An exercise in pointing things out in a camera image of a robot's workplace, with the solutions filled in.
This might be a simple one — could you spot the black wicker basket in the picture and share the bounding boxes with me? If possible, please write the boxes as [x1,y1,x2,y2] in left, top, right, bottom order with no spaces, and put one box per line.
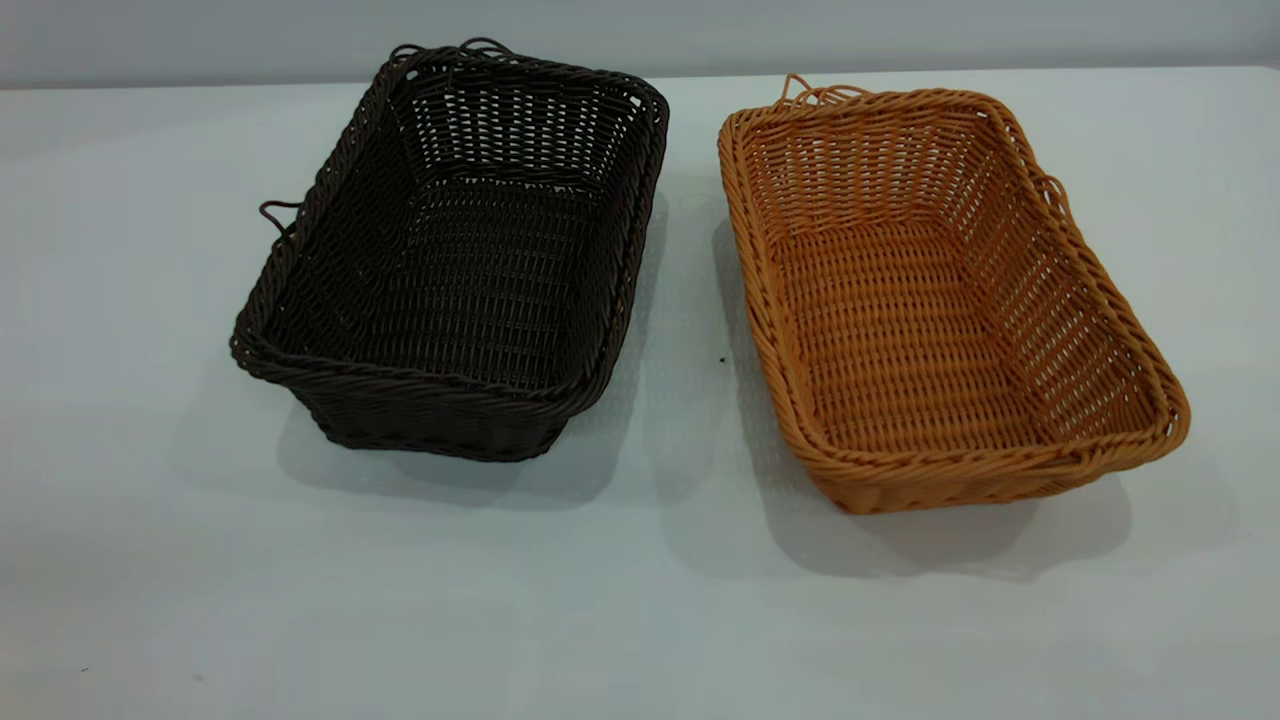
[229,37,671,463]

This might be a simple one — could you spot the orange wicker basket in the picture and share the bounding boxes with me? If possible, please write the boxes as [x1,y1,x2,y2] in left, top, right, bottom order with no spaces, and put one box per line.
[717,73,1192,516]

